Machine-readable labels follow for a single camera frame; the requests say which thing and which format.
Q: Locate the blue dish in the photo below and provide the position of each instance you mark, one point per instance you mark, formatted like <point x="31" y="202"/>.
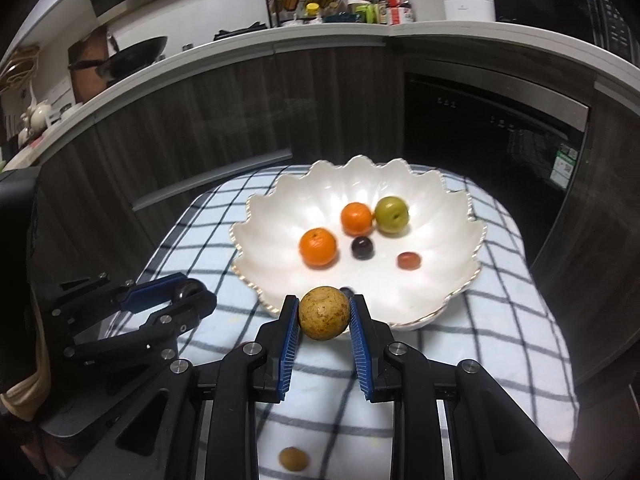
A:
<point x="340" y="18"/>

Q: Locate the dark blueberry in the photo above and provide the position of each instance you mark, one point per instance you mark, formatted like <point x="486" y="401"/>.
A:
<point x="346" y="291"/>

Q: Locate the green plum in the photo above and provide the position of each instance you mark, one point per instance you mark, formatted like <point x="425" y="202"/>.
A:
<point x="391" y="215"/>

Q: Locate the white scalloped bowl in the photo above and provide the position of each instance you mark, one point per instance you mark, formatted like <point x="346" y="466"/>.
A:
<point x="325" y="195"/>

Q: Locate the black cloth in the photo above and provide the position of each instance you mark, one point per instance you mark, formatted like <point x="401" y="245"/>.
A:
<point x="240" y="31"/>

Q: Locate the small yellow-brown fruit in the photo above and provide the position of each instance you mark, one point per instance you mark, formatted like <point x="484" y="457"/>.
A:
<point x="293" y="458"/>

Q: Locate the woven basket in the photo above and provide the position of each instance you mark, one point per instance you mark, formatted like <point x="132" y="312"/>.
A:
<point x="17" y="67"/>

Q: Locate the red cherry tomato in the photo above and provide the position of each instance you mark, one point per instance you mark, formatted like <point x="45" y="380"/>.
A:
<point x="409" y="260"/>

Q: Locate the orange mandarin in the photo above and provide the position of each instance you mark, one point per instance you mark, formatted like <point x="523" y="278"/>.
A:
<point x="318" y="247"/>
<point x="356" y="219"/>

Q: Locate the black dishwasher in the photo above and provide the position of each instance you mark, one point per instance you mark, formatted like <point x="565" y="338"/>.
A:
<point x="475" y="125"/>

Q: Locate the yellow-lid jar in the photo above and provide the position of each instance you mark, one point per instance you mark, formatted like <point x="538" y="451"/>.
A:
<point x="312" y="11"/>

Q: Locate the white teapot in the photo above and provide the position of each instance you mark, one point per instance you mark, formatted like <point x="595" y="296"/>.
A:
<point x="39" y="116"/>

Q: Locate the green label sticker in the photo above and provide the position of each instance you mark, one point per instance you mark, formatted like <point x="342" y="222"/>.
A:
<point x="563" y="166"/>

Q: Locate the dark purple grape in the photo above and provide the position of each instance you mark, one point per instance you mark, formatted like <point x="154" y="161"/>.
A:
<point x="361" y="248"/>
<point x="188" y="292"/>

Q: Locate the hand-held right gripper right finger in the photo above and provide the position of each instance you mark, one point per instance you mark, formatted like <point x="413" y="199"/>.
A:
<point x="361" y="355"/>

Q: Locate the white rice cooker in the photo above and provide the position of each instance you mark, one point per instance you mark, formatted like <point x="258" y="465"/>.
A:
<point x="467" y="6"/>

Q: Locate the checkered white cloth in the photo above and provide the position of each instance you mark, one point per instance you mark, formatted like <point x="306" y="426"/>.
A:
<point x="500" y="310"/>

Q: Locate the dark wood base cabinet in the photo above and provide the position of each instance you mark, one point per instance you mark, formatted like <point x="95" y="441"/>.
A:
<point x="605" y="235"/>
<point x="225" y="110"/>

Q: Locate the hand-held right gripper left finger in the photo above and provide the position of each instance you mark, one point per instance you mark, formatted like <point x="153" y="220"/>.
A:
<point x="289" y="355"/>

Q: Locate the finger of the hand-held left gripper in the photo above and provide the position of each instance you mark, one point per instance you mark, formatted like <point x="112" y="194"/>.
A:
<point x="150" y="290"/>
<point x="195" y="312"/>

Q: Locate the wooden cutting board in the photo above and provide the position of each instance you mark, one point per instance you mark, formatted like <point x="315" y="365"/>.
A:
<point x="82" y="47"/>

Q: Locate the black microwave oven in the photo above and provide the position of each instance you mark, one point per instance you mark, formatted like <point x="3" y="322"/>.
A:
<point x="545" y="5"/>

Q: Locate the round brown speckled fruit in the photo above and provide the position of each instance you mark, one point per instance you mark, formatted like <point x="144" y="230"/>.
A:
<point x="324" y="312"/>

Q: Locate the black wok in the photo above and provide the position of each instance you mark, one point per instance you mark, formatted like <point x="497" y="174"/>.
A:
<point x="135" y="52"/>

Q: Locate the dark sauce bottle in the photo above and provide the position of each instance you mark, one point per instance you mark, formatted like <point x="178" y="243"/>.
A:
<point x="383" y="5"/>

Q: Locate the green cup with white lid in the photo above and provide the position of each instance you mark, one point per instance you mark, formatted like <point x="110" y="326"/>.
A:
<point x="364" y="12"/>

